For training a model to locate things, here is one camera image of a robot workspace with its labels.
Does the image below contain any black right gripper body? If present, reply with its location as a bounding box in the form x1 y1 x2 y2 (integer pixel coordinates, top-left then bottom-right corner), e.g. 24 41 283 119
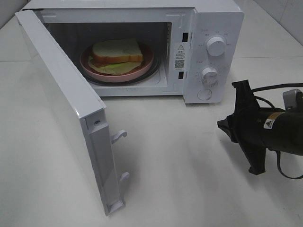
217 107 267 147

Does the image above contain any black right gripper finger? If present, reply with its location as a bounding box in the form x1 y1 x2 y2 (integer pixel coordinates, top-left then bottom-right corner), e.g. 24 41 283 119
238 139 266 175
232 80 260 115

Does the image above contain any round white door release button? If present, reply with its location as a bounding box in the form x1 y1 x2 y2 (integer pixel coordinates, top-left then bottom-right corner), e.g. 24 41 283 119
197 89 212 100

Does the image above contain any white microwave knob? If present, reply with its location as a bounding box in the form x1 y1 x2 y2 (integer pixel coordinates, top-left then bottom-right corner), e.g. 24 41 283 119
206 35 226 57
202 67 218 85

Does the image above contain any pink round plate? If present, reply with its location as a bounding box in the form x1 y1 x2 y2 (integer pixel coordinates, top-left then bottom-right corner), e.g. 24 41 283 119
80 42 156 82

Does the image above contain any white bread sandwich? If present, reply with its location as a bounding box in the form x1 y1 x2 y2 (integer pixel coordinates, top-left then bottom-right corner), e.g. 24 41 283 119
88 38 144 75

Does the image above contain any white microwave door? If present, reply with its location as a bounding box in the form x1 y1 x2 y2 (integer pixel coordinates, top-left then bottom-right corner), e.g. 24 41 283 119
16 10 129 215

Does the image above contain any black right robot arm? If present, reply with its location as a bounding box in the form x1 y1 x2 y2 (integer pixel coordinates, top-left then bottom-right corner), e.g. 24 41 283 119
217 80 303 175

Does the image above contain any white microwave oven body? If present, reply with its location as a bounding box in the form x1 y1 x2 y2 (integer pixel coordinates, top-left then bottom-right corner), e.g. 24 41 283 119
19 0 244 104

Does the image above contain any white warning label sticker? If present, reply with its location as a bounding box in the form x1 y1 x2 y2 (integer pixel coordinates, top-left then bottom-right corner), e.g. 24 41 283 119
173 42 189 71

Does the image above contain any glass microwave turntable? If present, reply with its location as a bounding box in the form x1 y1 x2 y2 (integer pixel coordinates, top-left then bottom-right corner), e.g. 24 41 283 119
83 57 161 86

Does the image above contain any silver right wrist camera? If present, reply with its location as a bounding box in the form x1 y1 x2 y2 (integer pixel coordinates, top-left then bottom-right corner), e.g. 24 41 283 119
283 89 303 113

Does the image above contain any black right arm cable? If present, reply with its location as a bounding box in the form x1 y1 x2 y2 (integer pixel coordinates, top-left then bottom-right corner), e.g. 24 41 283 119
250 82 303 179

